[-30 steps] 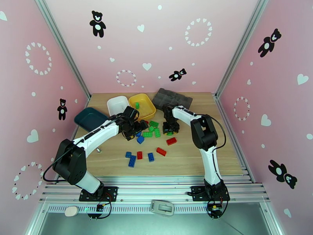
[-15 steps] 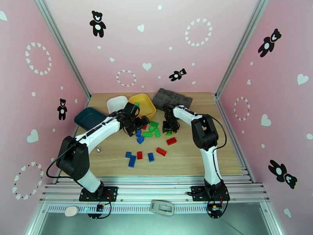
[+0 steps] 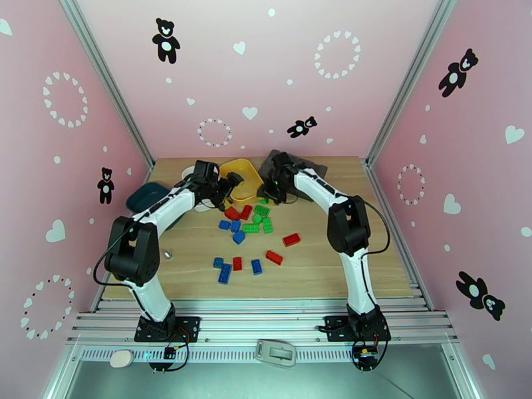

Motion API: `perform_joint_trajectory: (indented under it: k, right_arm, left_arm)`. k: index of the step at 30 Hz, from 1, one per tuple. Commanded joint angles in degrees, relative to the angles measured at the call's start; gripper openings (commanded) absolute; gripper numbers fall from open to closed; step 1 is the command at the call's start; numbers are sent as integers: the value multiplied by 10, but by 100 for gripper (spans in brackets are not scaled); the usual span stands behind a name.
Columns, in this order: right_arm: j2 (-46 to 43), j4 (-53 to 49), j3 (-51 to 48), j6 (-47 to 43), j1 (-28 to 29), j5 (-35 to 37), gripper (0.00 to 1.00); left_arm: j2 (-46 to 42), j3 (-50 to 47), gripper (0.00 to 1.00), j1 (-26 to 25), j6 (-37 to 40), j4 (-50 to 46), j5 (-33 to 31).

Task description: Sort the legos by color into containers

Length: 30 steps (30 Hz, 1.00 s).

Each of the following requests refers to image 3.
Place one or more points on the long blue lego brick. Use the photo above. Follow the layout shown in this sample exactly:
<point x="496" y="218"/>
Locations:
<point x="225" y="273"/>

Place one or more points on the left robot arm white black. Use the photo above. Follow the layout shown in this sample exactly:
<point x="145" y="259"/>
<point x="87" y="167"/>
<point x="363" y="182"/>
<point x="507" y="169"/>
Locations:
<point x="166" y="206"/>

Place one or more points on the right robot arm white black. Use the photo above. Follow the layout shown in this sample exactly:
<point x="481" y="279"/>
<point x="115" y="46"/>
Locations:
<point x="316" y="189"/>

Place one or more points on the red lego brick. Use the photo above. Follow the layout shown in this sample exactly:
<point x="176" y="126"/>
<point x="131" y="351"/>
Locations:
<point x="274" y="257"/>
<point x="246" y="212"/>
<point x="291" y="240"/>
<point x="232" y="213"/>
<point x="237" y="263"/>

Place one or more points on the yellow plastic container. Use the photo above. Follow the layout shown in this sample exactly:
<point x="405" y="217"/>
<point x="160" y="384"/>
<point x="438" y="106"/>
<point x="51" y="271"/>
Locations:
<point x="245" y="167"/>

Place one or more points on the small blue lego brick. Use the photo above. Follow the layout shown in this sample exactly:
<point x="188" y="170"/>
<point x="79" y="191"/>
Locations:
<point x="235" y="225"/>
<point x="224" y="225"/>
<point x="218" y="262"/>

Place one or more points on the small green lego brick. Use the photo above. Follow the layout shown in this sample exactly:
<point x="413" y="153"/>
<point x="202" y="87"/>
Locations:
<point x="257" y="219"/>

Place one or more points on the white bowl container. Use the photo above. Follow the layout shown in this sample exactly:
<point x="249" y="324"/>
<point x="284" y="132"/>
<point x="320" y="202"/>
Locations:
<point x="188" y="170"/>

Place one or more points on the dark grey container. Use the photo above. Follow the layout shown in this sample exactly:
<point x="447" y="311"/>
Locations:
<point x="311" y="167"/>

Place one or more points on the dark teal plastic container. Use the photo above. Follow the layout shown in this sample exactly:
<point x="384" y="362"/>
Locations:
<point x="145" y="196"/>

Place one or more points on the grey plastic device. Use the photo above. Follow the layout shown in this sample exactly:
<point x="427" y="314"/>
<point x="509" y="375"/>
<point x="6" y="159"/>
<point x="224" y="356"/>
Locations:
<point x="276" y="353"/>

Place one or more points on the small black circuit board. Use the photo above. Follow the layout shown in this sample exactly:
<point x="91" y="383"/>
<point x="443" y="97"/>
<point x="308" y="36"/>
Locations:
<point x="169" y="352"/>
<point x="365" y="352"/>

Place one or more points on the white tape roll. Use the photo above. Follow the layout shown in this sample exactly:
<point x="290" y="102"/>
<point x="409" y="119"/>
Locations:
<point x="121" y="359"/>

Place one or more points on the aluminium front rail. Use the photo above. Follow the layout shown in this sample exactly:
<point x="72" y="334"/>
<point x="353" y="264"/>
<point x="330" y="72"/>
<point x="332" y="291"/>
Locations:
<point x="266" y="323"/>

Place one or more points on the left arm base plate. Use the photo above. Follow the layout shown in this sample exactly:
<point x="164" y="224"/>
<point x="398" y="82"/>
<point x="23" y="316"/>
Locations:
<point x="189" y="325"/>

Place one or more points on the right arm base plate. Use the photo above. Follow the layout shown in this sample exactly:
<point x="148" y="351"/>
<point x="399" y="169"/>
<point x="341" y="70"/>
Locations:
<point x="334" y="327"/>

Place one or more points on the aluminium frame post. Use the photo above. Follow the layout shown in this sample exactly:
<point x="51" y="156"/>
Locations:
<point x="108" y="82"/>
<point x="411" y="73"/>

